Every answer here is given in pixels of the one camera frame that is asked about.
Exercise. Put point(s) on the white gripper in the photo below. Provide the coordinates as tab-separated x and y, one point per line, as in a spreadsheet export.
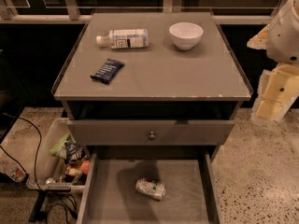
284	37

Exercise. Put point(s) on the red apple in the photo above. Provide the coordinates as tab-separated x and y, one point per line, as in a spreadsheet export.
85	167

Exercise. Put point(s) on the clear plastic water bottle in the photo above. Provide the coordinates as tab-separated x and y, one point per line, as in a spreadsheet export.
124	39

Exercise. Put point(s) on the round metal drawer knob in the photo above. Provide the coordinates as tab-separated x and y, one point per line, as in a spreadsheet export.
152	136

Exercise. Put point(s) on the grey drawer cabinet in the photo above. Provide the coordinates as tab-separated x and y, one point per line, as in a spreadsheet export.
160	82

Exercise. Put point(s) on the green snack bag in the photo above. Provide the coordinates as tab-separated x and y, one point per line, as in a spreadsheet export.
59	149

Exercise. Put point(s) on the metal window railing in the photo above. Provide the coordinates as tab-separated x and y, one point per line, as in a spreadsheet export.
79	11

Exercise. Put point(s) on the plastic bottle on floor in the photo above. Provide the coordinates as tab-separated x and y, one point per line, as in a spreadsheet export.
13	171

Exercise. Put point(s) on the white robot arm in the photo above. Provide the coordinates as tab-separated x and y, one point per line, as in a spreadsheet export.
283	36

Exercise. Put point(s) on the dark blue chip bag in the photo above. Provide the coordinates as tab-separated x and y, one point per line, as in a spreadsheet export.
74	152

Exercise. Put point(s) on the closed top grey drawer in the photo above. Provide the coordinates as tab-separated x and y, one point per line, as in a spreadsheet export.
136	132

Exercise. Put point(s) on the dark blue snack bar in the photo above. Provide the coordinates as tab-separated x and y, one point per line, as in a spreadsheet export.
107	71

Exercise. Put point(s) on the crushed 7up can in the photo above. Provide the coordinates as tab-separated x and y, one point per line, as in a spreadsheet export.
151	188

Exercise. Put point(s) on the black device on floor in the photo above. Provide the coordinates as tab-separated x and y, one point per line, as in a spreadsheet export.
37	213

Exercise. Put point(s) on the clear plastic storage bin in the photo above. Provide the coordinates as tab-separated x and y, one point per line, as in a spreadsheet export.
50	172

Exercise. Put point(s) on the white ceramic bowl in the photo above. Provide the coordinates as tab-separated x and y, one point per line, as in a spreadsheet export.
185	35

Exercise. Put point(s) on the open middle grey drawer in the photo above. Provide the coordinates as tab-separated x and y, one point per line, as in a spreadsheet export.
110	196

